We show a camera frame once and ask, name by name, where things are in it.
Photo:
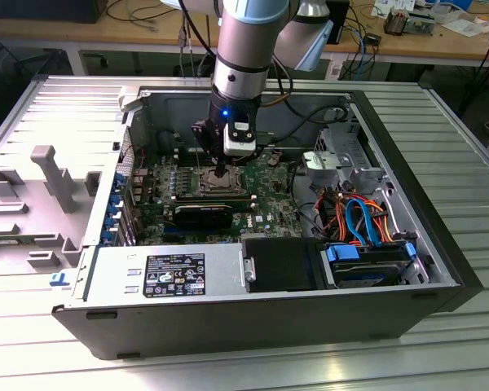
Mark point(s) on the hard disk in blue carrier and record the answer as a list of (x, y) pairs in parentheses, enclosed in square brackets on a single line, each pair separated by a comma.
[(362, 279)]

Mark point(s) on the tall black box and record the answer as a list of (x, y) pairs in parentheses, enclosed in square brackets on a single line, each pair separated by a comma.
[(340, 20)]

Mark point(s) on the black desktop computer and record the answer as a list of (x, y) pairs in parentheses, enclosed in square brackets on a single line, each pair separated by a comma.
[(36, 10)]

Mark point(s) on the green motherboard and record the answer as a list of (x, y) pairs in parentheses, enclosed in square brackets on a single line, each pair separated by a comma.
[(269, 191)]

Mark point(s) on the black drive bay cover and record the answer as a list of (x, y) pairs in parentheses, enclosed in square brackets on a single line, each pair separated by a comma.
[(281, 264)]

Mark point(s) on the black graphics card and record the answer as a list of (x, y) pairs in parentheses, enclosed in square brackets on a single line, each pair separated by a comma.
[(203, 218)]

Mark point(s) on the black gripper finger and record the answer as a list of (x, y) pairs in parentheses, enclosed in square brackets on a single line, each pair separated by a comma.
[(210, 138), (250, 159)]

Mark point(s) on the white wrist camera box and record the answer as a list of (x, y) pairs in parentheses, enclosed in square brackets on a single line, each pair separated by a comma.
[(238, 148)]

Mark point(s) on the white papers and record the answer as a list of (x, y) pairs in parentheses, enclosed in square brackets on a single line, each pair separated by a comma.
[(464, 26)]

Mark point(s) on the silver CPU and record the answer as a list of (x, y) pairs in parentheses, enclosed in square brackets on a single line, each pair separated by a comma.
[(227, 185)]

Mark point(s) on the CPU socket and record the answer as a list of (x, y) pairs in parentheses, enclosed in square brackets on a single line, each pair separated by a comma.
[(200, 182)]

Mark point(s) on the grey parts rack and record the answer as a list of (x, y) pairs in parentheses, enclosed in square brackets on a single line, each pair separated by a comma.
[(57, 179)]

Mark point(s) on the metal locking lever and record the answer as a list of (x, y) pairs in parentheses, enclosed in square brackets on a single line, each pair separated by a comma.
[(198, 161)]

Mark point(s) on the silver power supply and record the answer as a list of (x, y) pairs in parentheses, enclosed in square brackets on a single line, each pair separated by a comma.
[(114, 281)]

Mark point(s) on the small black box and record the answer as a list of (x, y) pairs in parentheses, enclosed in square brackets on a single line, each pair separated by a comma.
[(373, 38)]

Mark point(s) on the green RAM stick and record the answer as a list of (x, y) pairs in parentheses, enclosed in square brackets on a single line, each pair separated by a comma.
[(0, 242)]

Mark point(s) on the white case latch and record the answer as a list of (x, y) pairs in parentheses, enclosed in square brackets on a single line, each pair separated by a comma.
[(128, 99)]

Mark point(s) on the green circuit device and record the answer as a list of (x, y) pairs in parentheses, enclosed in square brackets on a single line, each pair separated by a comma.
[(419, 24)]

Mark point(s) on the silver metal drive cage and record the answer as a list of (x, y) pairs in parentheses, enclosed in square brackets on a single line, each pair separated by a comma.
[(366, 177)]

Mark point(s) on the black open PC case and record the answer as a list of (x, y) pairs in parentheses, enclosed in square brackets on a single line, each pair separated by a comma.
[(228, 326)]

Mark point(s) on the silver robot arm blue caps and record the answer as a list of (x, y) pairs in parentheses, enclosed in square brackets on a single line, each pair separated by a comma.
[(244, 45)]

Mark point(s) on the wooden desk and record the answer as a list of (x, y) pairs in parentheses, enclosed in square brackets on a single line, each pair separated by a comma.
[(424, 45)]

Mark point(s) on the brown transformer coil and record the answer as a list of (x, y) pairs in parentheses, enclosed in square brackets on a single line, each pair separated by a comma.
[(395, 22)]

